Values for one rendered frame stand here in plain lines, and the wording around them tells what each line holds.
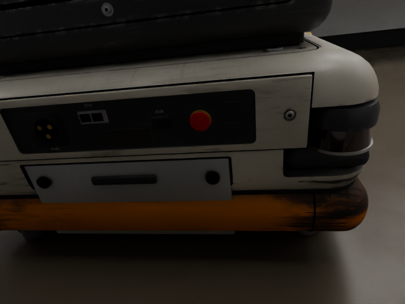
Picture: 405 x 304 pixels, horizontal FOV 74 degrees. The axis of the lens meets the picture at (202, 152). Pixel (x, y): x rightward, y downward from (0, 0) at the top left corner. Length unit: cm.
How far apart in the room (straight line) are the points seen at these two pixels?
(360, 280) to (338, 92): 25
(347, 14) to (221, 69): 171
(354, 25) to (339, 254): 169
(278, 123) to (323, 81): 6
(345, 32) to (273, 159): 172
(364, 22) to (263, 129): 176
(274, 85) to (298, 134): 6
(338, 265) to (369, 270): 4
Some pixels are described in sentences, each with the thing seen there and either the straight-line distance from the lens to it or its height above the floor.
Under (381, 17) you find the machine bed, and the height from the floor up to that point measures 17.
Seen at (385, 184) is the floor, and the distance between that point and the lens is 63.
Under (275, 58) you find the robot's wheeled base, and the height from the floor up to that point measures 28.
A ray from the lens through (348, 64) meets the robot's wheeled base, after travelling 32.
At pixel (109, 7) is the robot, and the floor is 35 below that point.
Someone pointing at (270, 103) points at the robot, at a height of 24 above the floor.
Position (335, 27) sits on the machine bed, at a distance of 198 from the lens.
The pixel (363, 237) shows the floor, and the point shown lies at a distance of 50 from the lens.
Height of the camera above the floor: 34
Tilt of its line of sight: 28 degrees down
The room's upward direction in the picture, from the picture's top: 7 degrees counter-clockwise
